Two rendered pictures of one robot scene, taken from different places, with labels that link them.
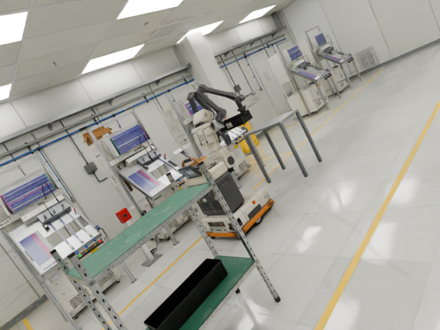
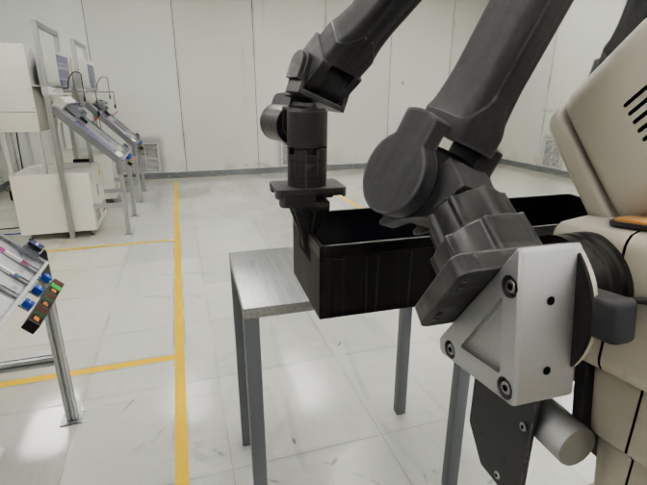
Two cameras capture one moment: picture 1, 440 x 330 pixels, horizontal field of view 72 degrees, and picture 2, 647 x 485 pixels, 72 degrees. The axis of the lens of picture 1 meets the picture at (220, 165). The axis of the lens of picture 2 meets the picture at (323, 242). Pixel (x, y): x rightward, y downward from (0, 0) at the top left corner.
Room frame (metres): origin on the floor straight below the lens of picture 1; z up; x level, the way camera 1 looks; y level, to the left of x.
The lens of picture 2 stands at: (3.73, 0.41, 1.32)
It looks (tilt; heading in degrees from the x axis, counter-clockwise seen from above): 18 degrees down; 291
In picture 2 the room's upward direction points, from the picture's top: straight up
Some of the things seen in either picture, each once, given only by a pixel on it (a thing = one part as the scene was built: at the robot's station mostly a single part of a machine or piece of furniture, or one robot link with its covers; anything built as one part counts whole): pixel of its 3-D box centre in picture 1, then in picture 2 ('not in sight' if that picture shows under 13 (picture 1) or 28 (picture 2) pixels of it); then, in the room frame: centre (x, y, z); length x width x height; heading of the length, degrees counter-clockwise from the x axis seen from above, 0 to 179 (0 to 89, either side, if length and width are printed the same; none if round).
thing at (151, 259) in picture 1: (136, 236); not in sight; (3.83, 1.39, 0.39); 0.24 x 0.24 x 0.78; 39
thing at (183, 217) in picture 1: (164, 211); not in sight; (4.64, 1.11, 0.31); 0.70 x 0.65 x 0.62; 129
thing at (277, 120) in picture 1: (281, 147); (343, 371); (4.15, -0.87, 0.40); 0.70 x 0.45 x 0.80; 37
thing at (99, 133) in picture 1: (105, 130); not in sight; (4.75, 1.26, 1.82); 0.68 x 0.30 x 0.20; 129
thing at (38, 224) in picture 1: (67, 254); not in sight; (3.60, 2.12, 0.66); 1.01 x 0.73 x 1.31; 39
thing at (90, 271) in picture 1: (177, 277); not in sight; (1.78, 0.57, 0.55); 0.91 x 0.46 x 1.10; 129
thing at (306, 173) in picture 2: not in sight; (307, 171); (3.99, -0.19, 1.21); 0.10 x 0.07 x 0.07; 37
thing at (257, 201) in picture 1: (236, 212); not in sight; (3.41, 0.10, 0.16); 0.67 x 0.64 x 0.25; 127
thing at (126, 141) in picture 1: (128, 139); not in sight; (4.58, 0.99, 1.52); 0.51 x 0.13 x 0.27; 129
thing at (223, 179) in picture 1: (213, 185); not in sight; (3.36, 0.17, 0.59); 0.55 x 0.34 x 0.83; 37
